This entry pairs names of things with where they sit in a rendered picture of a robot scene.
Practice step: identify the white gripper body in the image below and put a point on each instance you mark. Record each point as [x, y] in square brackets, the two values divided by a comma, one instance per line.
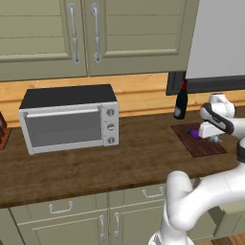
[209, 130]

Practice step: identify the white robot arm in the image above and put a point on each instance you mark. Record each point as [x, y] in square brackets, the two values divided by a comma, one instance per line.
[204, 194]

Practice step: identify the purple eggplant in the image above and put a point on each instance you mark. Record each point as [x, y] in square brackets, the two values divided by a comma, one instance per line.
[192, 133]

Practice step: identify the dark wooden cutting board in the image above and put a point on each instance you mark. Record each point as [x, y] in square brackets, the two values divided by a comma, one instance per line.
[201, 147]

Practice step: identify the dark wine bottle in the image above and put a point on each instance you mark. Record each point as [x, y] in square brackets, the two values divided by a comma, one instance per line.
[181, 102]

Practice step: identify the grey range hood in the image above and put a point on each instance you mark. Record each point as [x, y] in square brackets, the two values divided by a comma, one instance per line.
[220, 41]

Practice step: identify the silver oven knob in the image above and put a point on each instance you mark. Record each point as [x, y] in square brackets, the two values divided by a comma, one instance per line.
[111, 140]
[110, 126]
[110, 112]

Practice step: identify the olive drawer front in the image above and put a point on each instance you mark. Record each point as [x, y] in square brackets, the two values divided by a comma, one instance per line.
[35, 209]
[127, 195]

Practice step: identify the olive base cupboard door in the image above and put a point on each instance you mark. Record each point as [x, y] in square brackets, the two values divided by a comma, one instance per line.
[60, 231]
[140, 223]

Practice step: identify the silver toaster oven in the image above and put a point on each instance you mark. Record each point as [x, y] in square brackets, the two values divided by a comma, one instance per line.
[63, 95]

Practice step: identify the brown knife block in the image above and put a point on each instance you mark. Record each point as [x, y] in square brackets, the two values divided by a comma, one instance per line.
[3, 134]

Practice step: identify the olive wall cupboard door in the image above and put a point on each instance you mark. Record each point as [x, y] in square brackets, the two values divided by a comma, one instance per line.
[143, 35]
[35, 38]

